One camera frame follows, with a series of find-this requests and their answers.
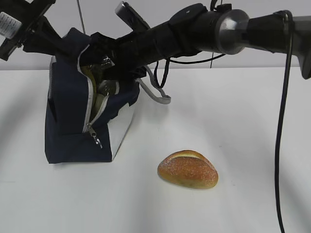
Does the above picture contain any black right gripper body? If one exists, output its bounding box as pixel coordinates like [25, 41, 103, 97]
[110, 20, 202, 73]

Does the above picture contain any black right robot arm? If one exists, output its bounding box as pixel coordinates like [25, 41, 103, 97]
[80, 2, 311, 79]

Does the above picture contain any green lid glass container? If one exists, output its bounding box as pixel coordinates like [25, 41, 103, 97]
[93, 94, 108, 114]

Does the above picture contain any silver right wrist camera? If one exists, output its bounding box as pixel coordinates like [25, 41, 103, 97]
[115, 1, 150, 33]

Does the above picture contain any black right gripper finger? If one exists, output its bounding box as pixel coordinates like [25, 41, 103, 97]
[79, 32, 118, 67]
[103, 65, 147, 80]

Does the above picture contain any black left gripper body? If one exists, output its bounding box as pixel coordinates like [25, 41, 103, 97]
[0, 0, 55, 61]

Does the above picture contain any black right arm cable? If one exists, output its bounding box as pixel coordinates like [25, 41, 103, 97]
[145, 0, 294, 233]

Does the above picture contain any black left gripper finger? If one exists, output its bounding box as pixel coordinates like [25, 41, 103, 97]
[23, 16, 70, 57]

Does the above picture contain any yellow banana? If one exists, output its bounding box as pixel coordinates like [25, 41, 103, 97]
[80, 66, 96, 85]

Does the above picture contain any brown bread roll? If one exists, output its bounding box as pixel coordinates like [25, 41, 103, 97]
[157, 150, 219, 189]

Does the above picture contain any navy blue lunch bag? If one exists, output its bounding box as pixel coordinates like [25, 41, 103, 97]
[44, 27, 172, 164]

